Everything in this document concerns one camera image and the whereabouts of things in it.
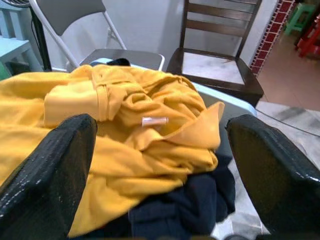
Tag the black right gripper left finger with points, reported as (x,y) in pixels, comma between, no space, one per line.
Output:
(42,190)

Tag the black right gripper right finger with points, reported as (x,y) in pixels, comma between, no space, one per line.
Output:
(280,190)

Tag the yellow garment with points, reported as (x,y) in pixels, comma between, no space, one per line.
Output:
(150,162)

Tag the small pink plastic clip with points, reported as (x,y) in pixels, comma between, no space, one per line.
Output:
(155,121)

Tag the pale blue wooden shelf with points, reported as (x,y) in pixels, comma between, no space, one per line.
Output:
(15,47)

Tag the red plastic stool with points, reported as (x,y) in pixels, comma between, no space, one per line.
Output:
(310,42)

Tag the dark wooden chair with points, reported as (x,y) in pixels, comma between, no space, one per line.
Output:
(212,52)

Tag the green plastic stool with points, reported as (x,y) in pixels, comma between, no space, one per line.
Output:
(300,15)

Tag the grey folding chair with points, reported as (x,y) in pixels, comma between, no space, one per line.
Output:
(70,12)

